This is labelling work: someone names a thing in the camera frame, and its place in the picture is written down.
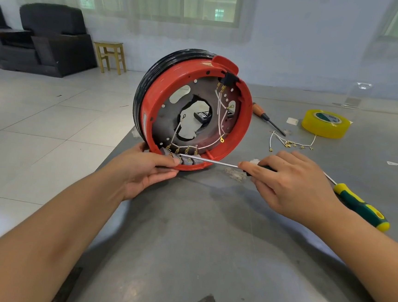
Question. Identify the person's left hand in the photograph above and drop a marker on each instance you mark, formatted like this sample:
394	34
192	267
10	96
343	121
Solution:
138	175

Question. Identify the person's right hand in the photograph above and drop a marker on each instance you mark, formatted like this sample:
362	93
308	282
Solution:
296	192

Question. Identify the red round appliance base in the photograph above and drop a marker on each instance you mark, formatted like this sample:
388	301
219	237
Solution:
156	83

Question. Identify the person's right forearm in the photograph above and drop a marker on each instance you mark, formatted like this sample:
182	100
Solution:
376	265

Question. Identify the person's left forearm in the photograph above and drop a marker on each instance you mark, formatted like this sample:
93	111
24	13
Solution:
30	252

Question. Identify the yellow tape roll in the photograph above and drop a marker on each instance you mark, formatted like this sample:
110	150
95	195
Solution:
312	128

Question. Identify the black remote control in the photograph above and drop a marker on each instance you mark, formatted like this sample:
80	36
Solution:
202	115

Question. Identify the small wooden stool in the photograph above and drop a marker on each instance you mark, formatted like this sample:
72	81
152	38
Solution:
111	46

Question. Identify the black armchair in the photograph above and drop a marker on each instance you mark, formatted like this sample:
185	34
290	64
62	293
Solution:
56	39

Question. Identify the grey metal table bracket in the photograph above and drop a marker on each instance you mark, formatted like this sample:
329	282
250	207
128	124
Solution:
65	290

